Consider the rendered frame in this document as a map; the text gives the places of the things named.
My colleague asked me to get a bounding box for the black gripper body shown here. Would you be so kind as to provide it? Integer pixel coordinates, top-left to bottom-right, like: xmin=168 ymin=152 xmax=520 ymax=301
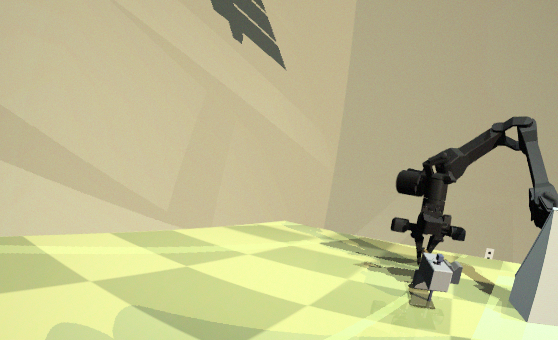
xmin=391 ymin=198 xmax=466 ymax=241

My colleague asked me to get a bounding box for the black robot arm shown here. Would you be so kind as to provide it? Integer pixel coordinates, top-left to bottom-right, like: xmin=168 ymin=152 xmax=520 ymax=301
xmin=396 ymin=116 xmax=558 ymax=236

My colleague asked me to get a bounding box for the dark grey thin rod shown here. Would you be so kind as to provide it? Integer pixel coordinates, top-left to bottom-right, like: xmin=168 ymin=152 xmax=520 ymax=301
xmin=427 ymin=253 xmax=444 ymax=302

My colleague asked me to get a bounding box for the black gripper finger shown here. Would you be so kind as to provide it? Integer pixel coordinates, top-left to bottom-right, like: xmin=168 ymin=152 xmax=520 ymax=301
xmin=410 ymin=233 xmax=424 ymax=265
xmin=426 ymin=236 xmax=444 ymax=254

